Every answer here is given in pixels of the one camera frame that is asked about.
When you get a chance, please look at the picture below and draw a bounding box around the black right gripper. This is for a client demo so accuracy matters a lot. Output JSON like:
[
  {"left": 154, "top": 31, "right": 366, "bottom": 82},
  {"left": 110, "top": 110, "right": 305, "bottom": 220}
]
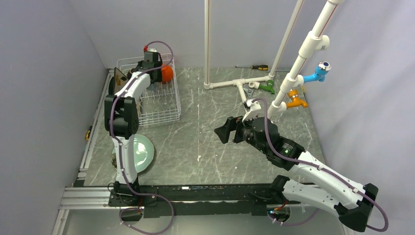
[{"left": 214, "top": 111, "right": 269, "bottom": 154}]

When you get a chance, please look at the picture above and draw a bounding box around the orange plastic bowl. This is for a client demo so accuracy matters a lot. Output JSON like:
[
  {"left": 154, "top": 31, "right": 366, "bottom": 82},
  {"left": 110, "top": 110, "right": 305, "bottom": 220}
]
[{"left": 161, "top": 64, "right": 174, "bottom": 83}]

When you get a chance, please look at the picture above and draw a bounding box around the beige floral square plate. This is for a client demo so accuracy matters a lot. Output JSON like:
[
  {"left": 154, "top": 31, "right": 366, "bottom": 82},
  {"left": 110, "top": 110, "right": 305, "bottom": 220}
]
[{"left": 113, "top": 68, "right": 129, "bottom": 94}]

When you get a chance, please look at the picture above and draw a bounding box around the teal square plate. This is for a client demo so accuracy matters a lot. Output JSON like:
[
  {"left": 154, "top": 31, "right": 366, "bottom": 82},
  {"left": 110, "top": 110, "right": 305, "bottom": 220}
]
[{"left": 108, "top": 76, "right": 115, "bottom": 95}]

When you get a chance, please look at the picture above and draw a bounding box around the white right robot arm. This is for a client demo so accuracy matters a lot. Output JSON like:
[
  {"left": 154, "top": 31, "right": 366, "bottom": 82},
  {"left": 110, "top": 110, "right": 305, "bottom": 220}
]
[{"left": 214, "top": 117, "right": 378, "bottom": 232}]

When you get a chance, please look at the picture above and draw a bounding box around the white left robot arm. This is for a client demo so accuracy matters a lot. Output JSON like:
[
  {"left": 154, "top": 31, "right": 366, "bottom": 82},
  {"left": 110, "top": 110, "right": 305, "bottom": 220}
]
[{"left": 104, "top": 49, "right": 163, "bottom": 185}]

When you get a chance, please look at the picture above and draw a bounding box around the green plastic faucet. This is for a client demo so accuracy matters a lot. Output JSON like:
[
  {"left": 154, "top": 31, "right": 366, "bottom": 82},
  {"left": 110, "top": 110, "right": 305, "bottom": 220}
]
[{"left": 258, "top": 80, "right": 275, "bottom": 94}]

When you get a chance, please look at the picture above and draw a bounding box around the black yellow screwdriver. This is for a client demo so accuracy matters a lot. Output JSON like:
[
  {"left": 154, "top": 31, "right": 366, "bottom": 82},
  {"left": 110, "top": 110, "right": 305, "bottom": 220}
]
[
  {"left": 235, "top": 65, "right": 269, "bottom": 71},
  {"left": 85, "top": 126, "right": 92, "bottom": 141}
]

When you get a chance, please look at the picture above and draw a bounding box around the orange plastic faucet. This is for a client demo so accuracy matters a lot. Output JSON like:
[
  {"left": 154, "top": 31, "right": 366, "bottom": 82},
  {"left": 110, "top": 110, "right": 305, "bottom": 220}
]
[{"left": 286, "top": 89, "right": 308, "bottom": 109}]

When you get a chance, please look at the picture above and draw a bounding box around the light green round plate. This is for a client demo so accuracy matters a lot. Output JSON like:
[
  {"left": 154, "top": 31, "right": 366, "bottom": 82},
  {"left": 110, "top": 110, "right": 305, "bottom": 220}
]
[{"left": 112, "top": 134, "right": 155, "bottom": 177}]

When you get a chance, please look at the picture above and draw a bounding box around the blue plastic faucet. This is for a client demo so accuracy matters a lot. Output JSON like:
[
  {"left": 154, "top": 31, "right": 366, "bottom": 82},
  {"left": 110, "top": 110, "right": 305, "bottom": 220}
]
[{"left": 303, "top": 61, "right": 331, "bottom": 83}]

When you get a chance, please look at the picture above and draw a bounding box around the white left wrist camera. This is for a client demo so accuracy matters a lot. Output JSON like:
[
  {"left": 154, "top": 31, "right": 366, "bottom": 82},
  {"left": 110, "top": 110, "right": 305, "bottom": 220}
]
[{"left": 143, "top": 46, "right": 159, "bottom": 55}]

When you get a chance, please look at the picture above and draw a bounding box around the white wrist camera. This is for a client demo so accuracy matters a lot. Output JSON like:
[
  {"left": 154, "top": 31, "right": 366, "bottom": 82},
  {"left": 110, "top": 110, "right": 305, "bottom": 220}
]
[
  {"left": 242, "top": 99, "right": 262, "bottom": 122},
  {"left": 143, "top": 46, "right": 159, "bottom": 55}
]

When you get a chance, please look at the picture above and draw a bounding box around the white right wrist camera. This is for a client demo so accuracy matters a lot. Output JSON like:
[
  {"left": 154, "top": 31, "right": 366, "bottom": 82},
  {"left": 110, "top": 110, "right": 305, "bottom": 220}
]
[{"left": 242, "top": 99, "right": 262, "bottom": 122}]

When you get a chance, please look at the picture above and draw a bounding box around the white wire dish rack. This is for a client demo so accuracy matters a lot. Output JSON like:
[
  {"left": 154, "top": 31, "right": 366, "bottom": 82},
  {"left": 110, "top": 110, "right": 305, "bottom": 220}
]
[{"left": 116, "top": 56, "right": 181, "bottom": 126}]

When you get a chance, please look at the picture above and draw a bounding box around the red-handled adjustable wrench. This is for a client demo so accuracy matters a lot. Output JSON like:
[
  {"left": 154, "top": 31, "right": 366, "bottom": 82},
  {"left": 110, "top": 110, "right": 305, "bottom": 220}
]
[{"left": 243, "top": 87, "right": 254, "bottom": 100}]

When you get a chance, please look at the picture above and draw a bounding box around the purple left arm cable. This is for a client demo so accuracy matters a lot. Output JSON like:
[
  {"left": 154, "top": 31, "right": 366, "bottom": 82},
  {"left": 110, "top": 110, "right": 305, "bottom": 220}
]
[{"left": 108, "top": 40, "right": 176, "bottom": 235}]

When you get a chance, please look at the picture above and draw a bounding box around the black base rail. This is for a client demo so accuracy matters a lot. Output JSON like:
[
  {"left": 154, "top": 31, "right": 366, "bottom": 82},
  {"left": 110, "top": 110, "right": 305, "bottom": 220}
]
[{"left": 107, "top": 183, "right": 291, "bottom": 218}]

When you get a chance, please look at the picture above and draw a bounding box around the white PVC pipe frame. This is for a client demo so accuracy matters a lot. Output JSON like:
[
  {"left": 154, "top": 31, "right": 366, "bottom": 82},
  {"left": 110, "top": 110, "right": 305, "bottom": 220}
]
[{"left": 199, "top": 0, "right": 327, "bottom": 118}]

